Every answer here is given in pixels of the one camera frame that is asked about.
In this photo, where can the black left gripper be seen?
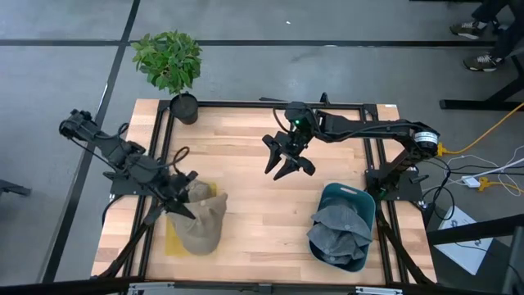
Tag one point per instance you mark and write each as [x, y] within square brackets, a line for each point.
[176, 187]

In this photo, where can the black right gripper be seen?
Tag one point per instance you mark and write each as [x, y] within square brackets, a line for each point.
[303, 123]

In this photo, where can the yellow plastic bin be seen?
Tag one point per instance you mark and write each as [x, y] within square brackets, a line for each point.
[172, 246]

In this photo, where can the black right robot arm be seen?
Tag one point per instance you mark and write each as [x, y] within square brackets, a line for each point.
[368, 129]

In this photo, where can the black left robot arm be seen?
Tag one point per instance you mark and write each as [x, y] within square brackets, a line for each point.
[118, 151]

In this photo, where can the teal plastic bin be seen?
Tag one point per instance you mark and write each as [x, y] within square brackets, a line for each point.
[364, 205]

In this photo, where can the black crossbeam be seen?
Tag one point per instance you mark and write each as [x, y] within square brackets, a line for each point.
[61, 287]

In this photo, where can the green plant in black pot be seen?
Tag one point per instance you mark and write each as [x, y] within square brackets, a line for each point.
[170, 61]

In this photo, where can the black floor stand foot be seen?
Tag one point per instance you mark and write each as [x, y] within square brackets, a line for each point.
[12, 187]

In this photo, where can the white power adapter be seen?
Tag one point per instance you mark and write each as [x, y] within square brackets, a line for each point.
[471, 181]

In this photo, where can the black metal bar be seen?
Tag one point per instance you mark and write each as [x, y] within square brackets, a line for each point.
[471, 231]

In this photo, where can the black desk base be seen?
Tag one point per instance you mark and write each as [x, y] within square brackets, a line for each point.
[479, 104]

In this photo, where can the white paper sheet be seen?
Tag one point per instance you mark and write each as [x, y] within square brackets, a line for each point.
[466, 254]

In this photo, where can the person's shoe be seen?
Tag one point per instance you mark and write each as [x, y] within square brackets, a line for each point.
[466, 29]
[481, 63]

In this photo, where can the person's leg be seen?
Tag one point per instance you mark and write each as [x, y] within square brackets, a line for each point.
[491, 9]
[509, 39]

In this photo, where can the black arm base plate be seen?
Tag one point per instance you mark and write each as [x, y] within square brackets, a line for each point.
[411, 191]
[118, 190]

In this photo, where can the silver metal bracket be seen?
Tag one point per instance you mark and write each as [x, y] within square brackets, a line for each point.
[151, 287]
[378, 291]

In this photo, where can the small grey bracket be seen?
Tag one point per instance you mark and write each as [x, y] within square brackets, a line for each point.
[264, 289]

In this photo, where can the black post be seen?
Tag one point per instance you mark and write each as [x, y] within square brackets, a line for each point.
[516, 270]

